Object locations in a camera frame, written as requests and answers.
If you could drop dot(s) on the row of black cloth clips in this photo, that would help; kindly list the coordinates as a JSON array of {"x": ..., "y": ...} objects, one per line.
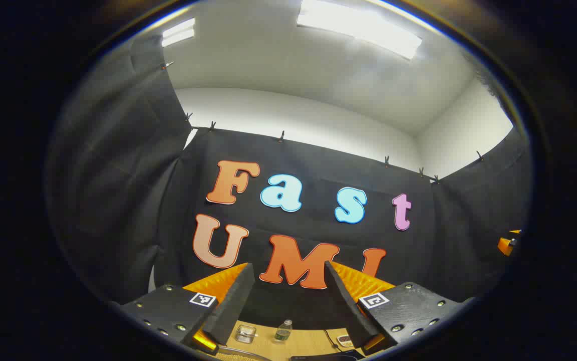
[{"x": 212, "y": 125}]

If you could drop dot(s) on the ceiling light panel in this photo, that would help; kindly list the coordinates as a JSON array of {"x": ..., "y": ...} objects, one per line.
[
  {"x": 358, "y": 27},
  {"x": 178, "y": 32}
]

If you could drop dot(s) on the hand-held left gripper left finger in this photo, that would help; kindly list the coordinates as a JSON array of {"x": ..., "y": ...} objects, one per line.
[{"x": 231, "y": 306}]

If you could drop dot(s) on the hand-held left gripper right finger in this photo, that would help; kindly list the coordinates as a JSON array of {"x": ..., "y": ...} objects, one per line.
[{"x": 348, "y": 306}]

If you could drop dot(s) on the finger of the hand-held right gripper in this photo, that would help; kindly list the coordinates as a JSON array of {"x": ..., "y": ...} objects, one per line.
[{"x": 507, "y": 244}]

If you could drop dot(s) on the pile of soybeans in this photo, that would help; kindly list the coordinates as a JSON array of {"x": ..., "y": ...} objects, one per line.
[{"x": 231, "y": 358}]

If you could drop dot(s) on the clear plastic water bottle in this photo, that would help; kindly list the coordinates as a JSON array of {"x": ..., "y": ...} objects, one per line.
[{"x": 283, "y": 333}]

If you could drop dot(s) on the black induction cooktop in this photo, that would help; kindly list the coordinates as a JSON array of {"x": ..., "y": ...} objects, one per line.
[{"x": 323, "y": 358}]

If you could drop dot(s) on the black backdrop cloth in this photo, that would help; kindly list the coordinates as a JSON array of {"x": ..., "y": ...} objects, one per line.
[{"x": 318, "y": 165}]

